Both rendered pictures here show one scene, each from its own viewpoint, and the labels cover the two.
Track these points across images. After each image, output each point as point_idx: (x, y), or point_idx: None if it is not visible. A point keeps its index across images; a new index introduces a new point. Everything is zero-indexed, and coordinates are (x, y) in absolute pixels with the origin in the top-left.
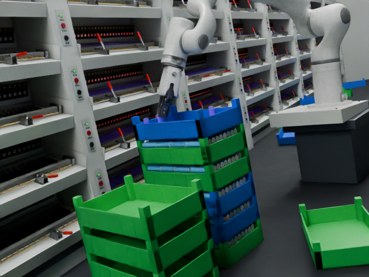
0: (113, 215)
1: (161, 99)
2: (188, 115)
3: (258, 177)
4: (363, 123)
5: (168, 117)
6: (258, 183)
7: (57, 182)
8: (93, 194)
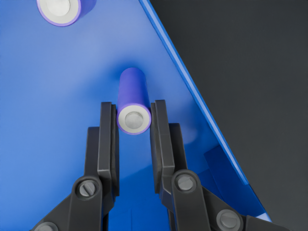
0: None
1: (175, 222)
2: (160, 229)
3: (296, 205)
4: None
5: (228, 159)
6: (269, 195)
7: None
8: None
